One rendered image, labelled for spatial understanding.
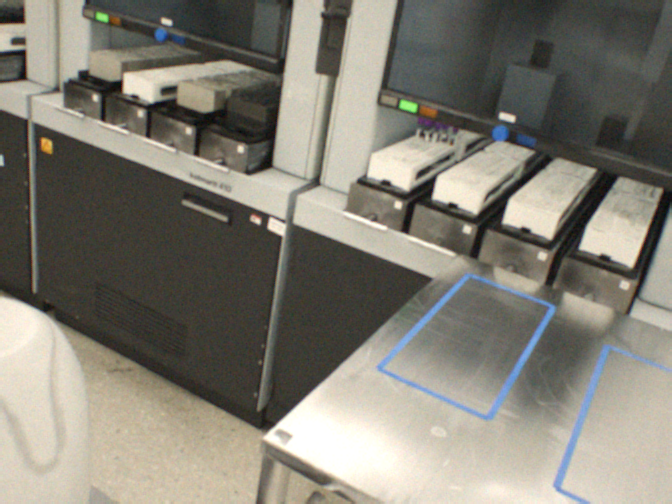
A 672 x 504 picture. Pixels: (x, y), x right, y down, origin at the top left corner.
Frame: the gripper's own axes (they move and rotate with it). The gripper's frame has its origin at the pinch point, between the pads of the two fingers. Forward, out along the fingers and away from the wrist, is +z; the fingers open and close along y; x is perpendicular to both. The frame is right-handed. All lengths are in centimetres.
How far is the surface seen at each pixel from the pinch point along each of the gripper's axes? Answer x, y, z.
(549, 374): 31.6, 19.6, 33.2
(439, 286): 22.5, -1.7, 33.3
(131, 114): -35, -85, 37
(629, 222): 67, -27, 29
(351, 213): 17, -47, 42
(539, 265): 49, -23, 38
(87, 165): -47, -93, 55
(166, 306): -23, -75, 86
